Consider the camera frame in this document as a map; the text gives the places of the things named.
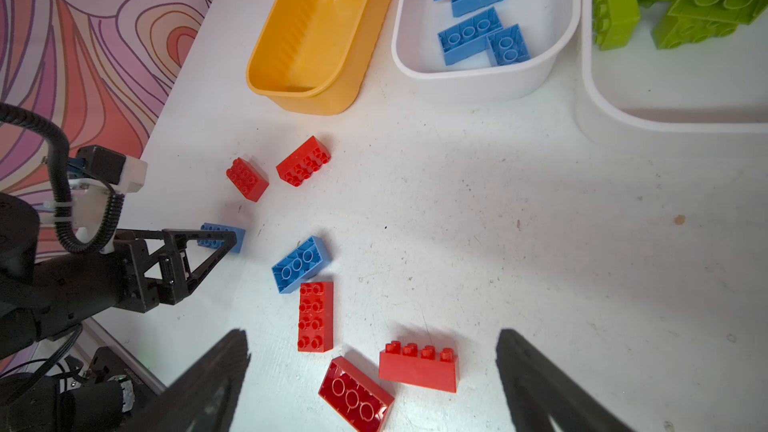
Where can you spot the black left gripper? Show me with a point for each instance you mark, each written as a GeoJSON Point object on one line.
{"type": "Point", "coordinates": [157, 265]}

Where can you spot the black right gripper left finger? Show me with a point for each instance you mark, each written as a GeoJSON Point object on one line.
{"type": "Point", "coordinates": [205, 397]}

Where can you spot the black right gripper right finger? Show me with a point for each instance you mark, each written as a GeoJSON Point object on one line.
{"type": "Point", "coordinates": [540, 396]}

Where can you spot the red lego brick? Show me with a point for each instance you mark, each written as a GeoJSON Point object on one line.
{"type": "Point", "coordinates": [303, 162]}
{"type": "Point", "coordinates": [316, 317]}
{"type": "Point", "coordinates": [250, 183]}
{"type": "Point", "coordinates": [357, 398]}
{"type": "Point", "coordinates": [425, 367]}

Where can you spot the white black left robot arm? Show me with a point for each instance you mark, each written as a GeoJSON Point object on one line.
{"type": "Point", "coordinates": [103, 266]}

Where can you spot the yellow plastic bin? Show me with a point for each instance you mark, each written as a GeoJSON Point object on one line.
{"type": "Point", "coordinates": [312, 55]}

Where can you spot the white right plastic bin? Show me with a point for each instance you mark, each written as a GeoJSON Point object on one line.
{"type": "Point", "coordinates": [706, 99]}

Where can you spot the white plastic bin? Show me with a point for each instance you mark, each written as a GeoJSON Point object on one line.
{"type": "Point", "coordinates": [706, 99]}
{"type": "Point", "coordinates": [547, 26]}

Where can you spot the white middle plastic bin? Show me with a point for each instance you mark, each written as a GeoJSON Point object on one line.
{"type": "Point", "coordinates": [547, 26]}

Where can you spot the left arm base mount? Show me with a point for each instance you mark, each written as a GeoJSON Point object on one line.
{"type": "Point", "coordinates": [100, 396]}

